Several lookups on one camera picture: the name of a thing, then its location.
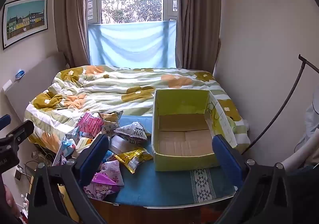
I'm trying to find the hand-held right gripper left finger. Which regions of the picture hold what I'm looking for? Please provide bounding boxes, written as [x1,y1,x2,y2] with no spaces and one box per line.
[29,133,110,224]

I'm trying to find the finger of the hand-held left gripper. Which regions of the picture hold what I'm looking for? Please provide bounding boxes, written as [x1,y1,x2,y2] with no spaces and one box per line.
[0,114,12,130]
[6,120,35,144]

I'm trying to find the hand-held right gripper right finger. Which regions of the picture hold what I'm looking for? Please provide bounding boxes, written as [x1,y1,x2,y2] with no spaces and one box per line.
[212,134,293,224]

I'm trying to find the pale pink snack packet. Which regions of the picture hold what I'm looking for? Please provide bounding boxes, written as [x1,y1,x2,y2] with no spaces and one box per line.
[101,160,124,186]

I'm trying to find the plain white snack packet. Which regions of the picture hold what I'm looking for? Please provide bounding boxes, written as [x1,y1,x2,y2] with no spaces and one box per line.
[109,135,147,155]

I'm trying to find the light blue snack packet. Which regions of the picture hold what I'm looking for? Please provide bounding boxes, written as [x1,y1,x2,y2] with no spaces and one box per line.
[61,139,78,158]

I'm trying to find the magenta snack packet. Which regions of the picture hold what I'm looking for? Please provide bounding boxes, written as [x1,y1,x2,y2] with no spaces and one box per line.
[83,173,120,201]

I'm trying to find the pink red-print snack packet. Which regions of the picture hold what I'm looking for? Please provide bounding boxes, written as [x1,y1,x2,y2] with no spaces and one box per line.
[77,112,104,140]

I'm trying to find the silver white snack packet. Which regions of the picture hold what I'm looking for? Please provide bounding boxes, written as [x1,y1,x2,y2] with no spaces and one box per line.
[65,126,84,141]

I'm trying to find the gold yellow snack packet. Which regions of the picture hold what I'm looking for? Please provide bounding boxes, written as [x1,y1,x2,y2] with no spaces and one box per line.
[115,148,153,174]

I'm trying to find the beige yellow chip packet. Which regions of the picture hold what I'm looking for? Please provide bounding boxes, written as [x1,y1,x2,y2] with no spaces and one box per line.
[98,110,124,136]

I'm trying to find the green cardboard box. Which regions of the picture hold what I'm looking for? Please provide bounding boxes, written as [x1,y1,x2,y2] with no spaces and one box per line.
[151,89,238,172]

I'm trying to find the grey white pyramid snack packet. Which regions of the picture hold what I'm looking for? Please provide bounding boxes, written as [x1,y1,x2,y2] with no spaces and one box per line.
[113,122,151,151]

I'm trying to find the person's left hand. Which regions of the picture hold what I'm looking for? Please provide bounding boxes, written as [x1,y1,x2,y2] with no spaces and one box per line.
[0,184,19,217]

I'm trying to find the grey headboard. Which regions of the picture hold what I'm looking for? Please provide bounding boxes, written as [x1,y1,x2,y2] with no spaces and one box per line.
[2,51,69,125]

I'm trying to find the floral striped blanket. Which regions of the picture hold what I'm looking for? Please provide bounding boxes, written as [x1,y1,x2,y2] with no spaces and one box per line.
[24,65,251,155]

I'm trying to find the teal table mat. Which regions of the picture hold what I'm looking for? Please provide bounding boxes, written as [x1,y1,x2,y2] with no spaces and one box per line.
[91,115,236,207]

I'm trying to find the dark blue clothing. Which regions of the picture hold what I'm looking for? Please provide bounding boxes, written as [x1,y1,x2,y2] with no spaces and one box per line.
[287,164,319,224]

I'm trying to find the light blue window cloth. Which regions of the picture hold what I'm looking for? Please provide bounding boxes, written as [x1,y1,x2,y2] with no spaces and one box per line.
[88,21,177,68]

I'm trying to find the brown curtain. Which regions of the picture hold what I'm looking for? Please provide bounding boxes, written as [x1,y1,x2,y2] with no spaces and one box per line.
[53,0,91,67]
[174,0,222,77]

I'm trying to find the black lamp stand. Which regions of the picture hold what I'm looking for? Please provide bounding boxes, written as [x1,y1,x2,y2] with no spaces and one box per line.
[243,54,319,156]

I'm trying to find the framed wall picture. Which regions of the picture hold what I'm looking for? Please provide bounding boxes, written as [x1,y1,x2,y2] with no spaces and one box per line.
[2,0,48,50]

